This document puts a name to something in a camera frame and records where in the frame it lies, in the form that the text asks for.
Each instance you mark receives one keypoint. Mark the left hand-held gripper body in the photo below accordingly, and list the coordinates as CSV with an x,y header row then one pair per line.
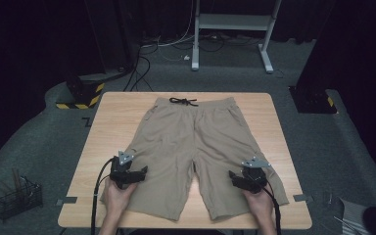
x,y
123,171

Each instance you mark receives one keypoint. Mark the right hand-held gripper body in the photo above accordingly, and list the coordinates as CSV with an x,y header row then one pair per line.
x,y
254,176

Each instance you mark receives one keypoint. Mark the beige shorts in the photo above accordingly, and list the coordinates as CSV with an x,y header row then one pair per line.
x,y
176,143

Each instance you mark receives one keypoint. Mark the person's right hand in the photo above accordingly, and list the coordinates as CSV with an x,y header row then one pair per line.
x,y
258,204

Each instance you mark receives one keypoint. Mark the person's left hand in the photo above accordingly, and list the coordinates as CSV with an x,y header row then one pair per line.
x,y
117,199

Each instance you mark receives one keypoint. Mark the grey tape piece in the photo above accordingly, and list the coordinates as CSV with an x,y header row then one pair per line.
x,y
302,197
67,200

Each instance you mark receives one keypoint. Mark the black yellow striped stand base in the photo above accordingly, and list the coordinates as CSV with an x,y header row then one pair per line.
x,y
81,94

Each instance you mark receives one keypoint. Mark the striped grey sheet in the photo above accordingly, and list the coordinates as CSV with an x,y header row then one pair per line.
x,y
351,215

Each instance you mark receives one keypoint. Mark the white metal stand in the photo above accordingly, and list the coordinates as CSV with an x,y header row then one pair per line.
x,y
231,23

